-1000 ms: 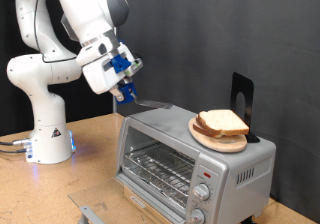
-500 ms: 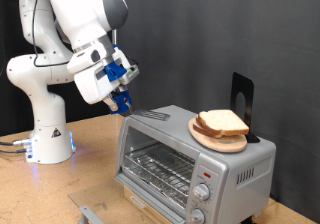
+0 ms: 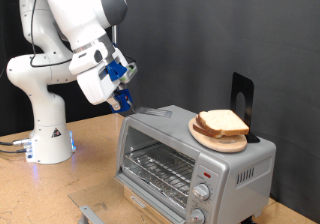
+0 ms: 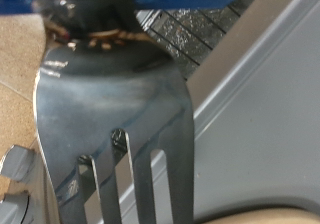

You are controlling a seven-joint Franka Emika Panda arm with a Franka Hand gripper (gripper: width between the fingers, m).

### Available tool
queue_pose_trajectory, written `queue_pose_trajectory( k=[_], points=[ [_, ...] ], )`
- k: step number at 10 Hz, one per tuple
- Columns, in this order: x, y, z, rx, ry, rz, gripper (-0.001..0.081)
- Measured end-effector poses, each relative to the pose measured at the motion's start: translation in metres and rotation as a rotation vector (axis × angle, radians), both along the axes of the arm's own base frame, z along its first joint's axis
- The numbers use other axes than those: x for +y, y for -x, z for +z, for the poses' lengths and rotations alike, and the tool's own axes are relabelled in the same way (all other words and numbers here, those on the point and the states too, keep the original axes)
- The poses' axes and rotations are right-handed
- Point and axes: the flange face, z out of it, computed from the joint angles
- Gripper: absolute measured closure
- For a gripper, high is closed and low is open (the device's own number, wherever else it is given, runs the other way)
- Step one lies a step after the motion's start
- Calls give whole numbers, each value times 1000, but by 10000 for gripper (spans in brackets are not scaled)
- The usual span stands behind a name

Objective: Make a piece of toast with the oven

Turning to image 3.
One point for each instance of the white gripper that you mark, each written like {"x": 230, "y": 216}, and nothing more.
{"x": 93, "y": 87}

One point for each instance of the black spatula with blue cube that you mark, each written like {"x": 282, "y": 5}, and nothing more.
{"x": 126, "y": 100}

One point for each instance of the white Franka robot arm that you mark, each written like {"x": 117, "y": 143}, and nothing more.
{"x": 36, "y": 74}

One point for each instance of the silver oven knob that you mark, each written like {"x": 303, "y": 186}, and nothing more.
{"x": 201, "y": 191}
{"x": 196, "y": 216}

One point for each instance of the silver toaster oven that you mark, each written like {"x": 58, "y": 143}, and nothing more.
{"x": 233, "y": 190}

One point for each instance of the vertical metal pole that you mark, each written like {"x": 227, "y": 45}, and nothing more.
{"x": 114, "y": 34}

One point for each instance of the round wooden cutting board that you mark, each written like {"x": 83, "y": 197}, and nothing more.
{"x": 223, "y": 144}

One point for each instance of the black metal bookend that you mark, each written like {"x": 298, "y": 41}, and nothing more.
{"x": 250, "y": 94}

